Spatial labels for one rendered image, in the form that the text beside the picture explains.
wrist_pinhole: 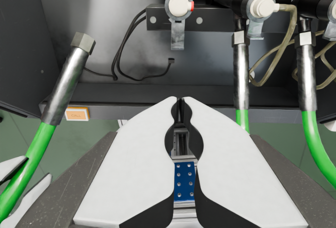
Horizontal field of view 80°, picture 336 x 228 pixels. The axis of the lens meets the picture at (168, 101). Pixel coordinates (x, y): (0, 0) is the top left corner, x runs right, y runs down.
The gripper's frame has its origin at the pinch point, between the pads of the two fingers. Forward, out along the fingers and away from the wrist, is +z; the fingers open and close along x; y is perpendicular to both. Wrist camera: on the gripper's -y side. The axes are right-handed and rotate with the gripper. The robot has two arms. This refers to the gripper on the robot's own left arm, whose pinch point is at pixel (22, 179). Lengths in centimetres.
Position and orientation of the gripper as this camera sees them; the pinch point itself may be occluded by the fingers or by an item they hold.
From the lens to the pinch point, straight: 22.0
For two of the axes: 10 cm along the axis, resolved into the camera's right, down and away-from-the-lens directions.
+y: -2.9, 2.6, 9.2
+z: 5.5, -7.4, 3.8
